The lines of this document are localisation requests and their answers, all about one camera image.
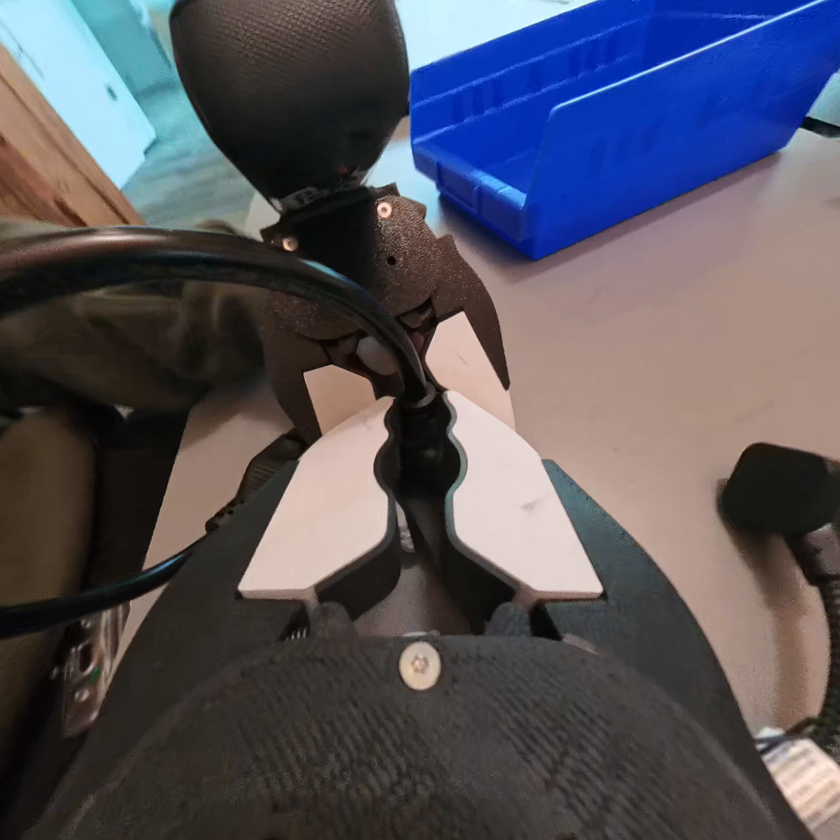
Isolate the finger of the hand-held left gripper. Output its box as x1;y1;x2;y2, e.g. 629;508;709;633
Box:
425;315;503;414
304;363;396;439

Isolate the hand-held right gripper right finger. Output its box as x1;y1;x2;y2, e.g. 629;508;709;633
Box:
441;390;605;632

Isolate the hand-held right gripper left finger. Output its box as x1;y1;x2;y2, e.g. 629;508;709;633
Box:
236;395;403;622

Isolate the black power cord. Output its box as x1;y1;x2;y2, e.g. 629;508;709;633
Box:
0;225;434;641

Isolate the person's left forearm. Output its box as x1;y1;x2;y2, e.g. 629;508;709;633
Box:
0;217;280;411

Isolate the blue plastic bin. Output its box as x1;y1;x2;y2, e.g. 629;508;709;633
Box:
408;0;840;262

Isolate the wooden cabinet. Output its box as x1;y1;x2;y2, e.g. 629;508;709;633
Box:
0;42;144;227

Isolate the silver metal device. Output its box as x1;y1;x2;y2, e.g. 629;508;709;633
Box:
52;604;129;739

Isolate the black flat plug braided cable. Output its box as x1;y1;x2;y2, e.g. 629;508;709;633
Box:
717;443;840;831

